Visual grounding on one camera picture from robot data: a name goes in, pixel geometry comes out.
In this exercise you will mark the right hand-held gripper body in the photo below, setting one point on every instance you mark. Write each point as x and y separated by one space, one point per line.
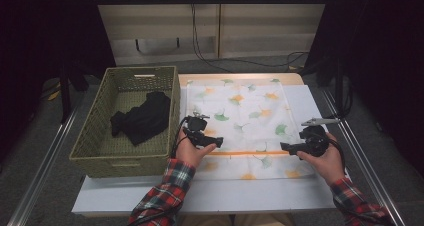
313 139

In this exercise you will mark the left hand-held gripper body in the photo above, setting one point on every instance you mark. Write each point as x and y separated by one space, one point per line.
195 124

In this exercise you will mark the white leaf-print laundry bag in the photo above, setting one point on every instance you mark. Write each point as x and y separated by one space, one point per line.
250 112

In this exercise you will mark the black garment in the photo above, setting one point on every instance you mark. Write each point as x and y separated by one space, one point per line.
143 119

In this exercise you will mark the green woven basket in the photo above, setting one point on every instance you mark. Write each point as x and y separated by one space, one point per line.
133 136

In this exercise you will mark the person's left hand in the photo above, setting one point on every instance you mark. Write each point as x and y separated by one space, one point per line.
188 152

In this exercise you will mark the person's right hand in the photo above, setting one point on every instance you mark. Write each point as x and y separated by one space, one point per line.
328 166

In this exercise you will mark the white sheet on table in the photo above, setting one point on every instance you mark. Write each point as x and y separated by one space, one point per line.
216 196

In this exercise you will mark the black metal stand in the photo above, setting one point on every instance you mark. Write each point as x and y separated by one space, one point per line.
339 86
65 96

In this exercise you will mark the dark curtain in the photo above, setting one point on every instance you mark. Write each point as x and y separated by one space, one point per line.
40 36
383 52

